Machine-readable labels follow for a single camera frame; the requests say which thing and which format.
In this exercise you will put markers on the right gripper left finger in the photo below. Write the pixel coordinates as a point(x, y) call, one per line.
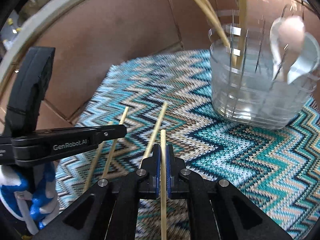
point(108, 209)

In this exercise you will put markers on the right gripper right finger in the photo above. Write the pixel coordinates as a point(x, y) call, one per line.
point(217, 209)

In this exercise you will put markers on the bamboo chopstick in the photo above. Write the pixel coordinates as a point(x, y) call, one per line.
point(94, 164)
point(113, 147)
point(163, 186)
point(155, 130)

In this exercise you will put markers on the blue gloved left hand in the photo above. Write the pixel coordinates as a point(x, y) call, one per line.
point(32, 201)

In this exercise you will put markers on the zigzag woven table mat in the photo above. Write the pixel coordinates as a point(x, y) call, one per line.
point(277, 170)

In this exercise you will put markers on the white ceramic spoon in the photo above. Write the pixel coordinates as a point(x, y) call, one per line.
point(286, 43)

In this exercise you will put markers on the chopstick in holder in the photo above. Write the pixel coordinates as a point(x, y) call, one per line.
point(210, 13)

